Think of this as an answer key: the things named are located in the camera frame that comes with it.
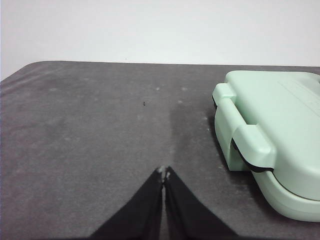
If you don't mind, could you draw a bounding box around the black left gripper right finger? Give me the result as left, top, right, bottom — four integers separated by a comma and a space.
163, 166, 238, 240

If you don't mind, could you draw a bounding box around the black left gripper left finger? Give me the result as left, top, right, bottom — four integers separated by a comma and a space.
89, 166, 165, 240

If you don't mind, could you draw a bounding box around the green breakfast machine base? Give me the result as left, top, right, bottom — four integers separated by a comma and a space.
214, 104, 320, 223

